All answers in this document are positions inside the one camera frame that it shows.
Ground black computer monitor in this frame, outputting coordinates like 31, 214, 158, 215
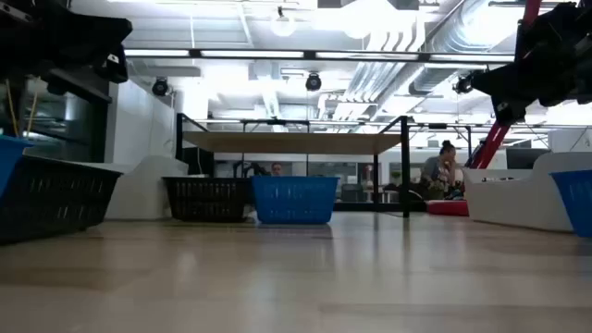
505, 147, 552, 170

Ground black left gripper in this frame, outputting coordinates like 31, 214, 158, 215
0, 0, 133, 85

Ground small potted plant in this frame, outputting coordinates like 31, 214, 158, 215
426, 179, 448, 201

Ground silver ventilation duct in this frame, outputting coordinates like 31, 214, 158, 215
409, 0, 517, 96

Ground black slotted plastic basket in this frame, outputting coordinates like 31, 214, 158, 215
162, 176, 254, 224
0, 154, 124, 245

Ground yellow cable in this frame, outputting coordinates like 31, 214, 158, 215
4, 78, 39, 139

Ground red boom stand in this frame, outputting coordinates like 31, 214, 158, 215
425, 0, 543, 217

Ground black track spotlight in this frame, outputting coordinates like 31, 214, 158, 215
304, 71, 323, 93
452, 73, 475, 95
151, 77, 170, 98

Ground white cabinet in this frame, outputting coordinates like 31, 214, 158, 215
548, 128, 592, 154

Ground wooden shelf with black frame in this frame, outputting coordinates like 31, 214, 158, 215
174, 112, 412, 219

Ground white plastic bin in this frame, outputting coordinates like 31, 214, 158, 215
81, 154, 190, 221
462, 151, 592, 234

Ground blue slotted plastic basket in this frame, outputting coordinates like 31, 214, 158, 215
0, 134, 34, 198
252, 175, 340, 226
549, 168, 592, 239

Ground white globe ceiling lamp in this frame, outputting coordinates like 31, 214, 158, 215
270, 6, 298, 39

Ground black flat panel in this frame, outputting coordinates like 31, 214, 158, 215
182, 146, 216, 178

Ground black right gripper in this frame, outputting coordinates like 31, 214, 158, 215
471, 0, 577, 126

